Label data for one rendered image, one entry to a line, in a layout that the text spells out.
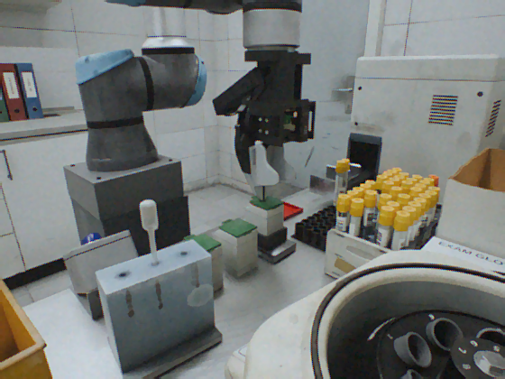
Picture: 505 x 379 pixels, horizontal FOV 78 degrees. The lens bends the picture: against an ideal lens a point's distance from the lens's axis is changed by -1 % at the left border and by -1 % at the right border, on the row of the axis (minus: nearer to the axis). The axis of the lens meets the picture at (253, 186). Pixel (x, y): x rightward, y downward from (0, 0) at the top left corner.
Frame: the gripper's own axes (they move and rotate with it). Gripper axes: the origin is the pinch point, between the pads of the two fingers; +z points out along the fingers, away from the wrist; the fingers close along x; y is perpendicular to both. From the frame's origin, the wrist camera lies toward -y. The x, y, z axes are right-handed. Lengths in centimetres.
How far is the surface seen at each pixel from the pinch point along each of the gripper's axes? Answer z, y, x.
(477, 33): -35, -10, 170
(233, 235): 3.0, 3.6, -8.8
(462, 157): -1.6, 19.1, 38.1
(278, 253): 8.2, 5.6, -1.6
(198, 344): 8.6, 10.7, -20.1
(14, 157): 23, -161, -8
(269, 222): 3.8, 3.5, -1.4
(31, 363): 0.6, 10.5, -33.2
